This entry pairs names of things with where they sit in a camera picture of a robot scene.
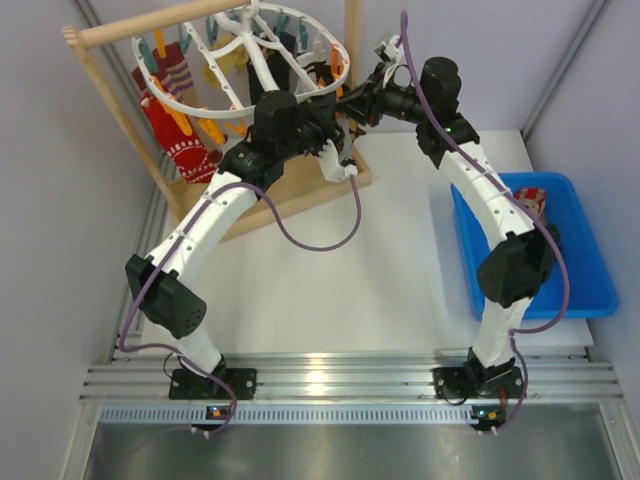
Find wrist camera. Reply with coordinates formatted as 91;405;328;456
318;140;358;183
375;34;405;67

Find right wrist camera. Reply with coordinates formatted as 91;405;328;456
375;34;405;67

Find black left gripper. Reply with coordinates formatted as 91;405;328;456
276;91;342;161

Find wooden rack base tray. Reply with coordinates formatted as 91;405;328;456
164;156;353;242

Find red beige sock in bin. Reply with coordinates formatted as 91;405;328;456
515;187;547;224

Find grey sock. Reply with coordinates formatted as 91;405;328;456
339;135;355;167

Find blue plastic bin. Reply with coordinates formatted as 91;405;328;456
450;172;619;319

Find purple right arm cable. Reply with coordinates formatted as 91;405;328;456
399;10;571;434

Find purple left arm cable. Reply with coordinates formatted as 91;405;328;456
117;174;364;436

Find wooden hanging rod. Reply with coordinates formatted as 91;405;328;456
62;0;257;49

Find black sock on hanger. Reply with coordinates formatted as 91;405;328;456
247;50;293;104

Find red white patterned sock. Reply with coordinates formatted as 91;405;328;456
131;68;222;184

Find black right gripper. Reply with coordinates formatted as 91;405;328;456
333;65;430;130

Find aluminium frame rail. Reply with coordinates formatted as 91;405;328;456
80;354;623;425

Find orange clothes peg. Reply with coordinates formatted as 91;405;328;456
325;44;348;85

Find brown argyle sock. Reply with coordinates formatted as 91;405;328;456
336;113;366;147

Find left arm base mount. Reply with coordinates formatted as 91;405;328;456
168;368;257;400

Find white round clip hanger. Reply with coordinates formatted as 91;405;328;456
131;1;351;130

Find purple striped tan sock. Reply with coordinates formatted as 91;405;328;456
153;41;199;107

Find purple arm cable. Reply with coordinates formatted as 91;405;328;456
399;10;571;434
117;174;364;436

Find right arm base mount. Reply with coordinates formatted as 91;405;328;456
433;361;525;403

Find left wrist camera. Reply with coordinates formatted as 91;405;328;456
318;140;358;183

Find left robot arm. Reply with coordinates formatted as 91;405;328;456
125;90;356;397

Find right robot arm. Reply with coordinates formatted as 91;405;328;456
338;56;566;397

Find yellow sock on hanger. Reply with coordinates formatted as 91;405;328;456
202;34;249;89

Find wooden rack upright post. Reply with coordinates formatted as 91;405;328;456
62;25;182;223

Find white black striped sock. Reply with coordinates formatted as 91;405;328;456
296;45;333;86

